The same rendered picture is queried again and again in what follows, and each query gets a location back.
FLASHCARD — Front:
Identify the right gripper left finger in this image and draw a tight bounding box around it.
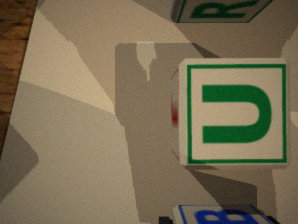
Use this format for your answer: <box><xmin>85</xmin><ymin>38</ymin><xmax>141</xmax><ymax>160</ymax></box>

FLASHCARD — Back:
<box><xmin>159</xmin><ymin>217</ymin><xmax>173</xmax><ymax>224</ymax></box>

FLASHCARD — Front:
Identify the beige square mat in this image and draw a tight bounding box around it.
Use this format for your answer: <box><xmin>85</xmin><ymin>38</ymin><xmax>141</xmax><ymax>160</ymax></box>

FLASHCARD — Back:
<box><xmin>0</xmin><ymin>0</ymin><xmax>298</xmax><ymax>224</ymax></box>

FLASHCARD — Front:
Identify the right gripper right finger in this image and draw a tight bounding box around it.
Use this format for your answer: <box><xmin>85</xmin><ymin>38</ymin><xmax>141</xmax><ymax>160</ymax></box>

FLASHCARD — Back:
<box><xmin>265</xmin><ymin>216</ymin><xmax>280</xmax><ymax>224</ymax></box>

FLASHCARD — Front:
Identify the beige letter block with green u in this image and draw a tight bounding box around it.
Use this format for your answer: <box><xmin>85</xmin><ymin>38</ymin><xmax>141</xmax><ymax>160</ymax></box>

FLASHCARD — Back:
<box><xmin>171</xmin><ymin>58</ymin><xmax>291</xmax><ymax>170</ymax></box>

